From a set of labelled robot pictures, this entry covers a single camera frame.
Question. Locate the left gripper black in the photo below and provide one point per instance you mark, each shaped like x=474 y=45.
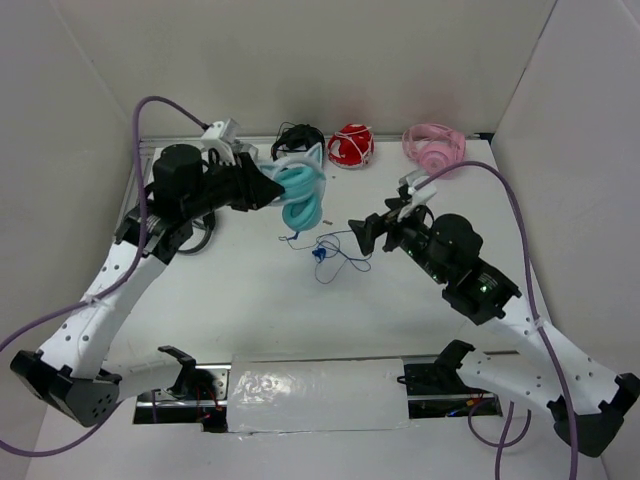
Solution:
x=253 y=186

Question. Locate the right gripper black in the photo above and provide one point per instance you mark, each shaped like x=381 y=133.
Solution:
x=365 y=230

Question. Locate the teal cat ear headphones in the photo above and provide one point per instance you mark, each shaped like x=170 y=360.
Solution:
x=302 y=176

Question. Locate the black headphones under arm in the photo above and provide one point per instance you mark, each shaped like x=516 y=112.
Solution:
x=203 y=229

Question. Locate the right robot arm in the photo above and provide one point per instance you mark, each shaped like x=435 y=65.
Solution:
x=564 y=383

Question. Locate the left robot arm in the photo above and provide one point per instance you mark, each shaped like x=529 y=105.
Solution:
x=70 y=371

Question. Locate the grey white headphones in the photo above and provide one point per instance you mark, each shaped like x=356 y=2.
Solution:
x=246 y=148

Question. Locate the black headphones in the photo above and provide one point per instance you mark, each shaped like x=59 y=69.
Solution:
x=293 y=138

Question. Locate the red white headphones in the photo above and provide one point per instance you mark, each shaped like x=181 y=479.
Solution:
x=351 y=147

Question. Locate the pink headphones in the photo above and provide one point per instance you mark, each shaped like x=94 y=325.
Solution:
x=433 y=147

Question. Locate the shiny tape sheet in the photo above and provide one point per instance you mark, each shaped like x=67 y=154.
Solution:
x=316 y=396

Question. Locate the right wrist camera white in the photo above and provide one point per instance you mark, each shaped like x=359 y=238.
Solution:
x=414 y=191

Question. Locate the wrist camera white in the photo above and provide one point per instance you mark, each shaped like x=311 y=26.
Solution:
x=221 y=136
x=414 y=191

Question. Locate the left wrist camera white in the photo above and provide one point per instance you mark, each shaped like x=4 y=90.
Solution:
x=221 y=136

